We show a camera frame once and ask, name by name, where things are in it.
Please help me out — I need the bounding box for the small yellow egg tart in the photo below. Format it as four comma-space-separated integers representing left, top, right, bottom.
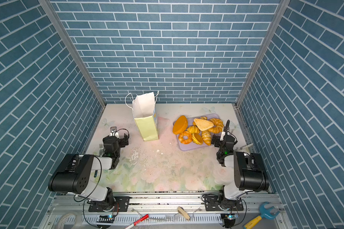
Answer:
192, 133, 204, 145

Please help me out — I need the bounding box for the triangular toast slice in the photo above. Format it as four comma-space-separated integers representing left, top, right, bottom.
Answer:
194, 118, 215, 131

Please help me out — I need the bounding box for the small striped round bread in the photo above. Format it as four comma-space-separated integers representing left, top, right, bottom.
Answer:
187, 126, 200, 134

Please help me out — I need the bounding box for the white green paper bag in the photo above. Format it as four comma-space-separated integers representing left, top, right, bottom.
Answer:
124, 91, 159, 141

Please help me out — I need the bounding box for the round orange bun half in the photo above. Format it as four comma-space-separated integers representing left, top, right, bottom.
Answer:
173, 115, 188, 135

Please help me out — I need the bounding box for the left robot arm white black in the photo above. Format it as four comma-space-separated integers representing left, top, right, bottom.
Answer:
48, 132, 130, 213

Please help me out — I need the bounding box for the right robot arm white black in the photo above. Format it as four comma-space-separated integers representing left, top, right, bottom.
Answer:
212, 134, 269, 211

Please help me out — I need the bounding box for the long striped croissant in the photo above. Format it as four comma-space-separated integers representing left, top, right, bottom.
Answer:
201, 130, 212, 146

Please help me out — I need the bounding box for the lilac plastic tray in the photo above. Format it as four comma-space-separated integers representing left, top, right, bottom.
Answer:
173, 114, 226, 151

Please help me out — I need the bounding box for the glazed orange donut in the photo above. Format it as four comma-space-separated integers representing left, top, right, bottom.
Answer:
178, 131, 193, 145

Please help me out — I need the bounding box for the beige wooden piece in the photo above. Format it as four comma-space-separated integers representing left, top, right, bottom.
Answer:
177, 206, 191, 221

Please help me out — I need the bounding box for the red white marker pen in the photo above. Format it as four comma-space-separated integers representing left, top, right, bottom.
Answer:
125, 214, 149, 229

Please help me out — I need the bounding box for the blue yellow toy wrench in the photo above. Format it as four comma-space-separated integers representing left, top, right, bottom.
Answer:
243, 202, 280, 229

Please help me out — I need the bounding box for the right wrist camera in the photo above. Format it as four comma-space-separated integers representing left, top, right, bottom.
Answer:
220, 127, 229, 141

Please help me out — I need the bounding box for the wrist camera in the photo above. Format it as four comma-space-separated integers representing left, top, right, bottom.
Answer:
110, 127, 119, 138
220, 127, 229, 141

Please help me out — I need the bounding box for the green handled fork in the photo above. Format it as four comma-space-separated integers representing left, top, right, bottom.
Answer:
99, 144, 104, 156

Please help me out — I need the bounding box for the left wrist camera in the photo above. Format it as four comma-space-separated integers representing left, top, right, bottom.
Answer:
110, 127, 119, 138

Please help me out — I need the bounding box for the large twisted croissant ring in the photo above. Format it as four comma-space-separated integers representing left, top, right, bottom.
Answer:
208, 118, 225, 134

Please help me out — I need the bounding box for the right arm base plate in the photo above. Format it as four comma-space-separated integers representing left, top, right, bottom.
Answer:
201, 194, 244, 211

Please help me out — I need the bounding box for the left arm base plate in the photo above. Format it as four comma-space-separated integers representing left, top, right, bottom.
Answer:
88, 196, 131, 212

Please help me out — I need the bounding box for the aluminium front rail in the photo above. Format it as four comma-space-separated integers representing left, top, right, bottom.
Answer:
50, 191, 284, 214

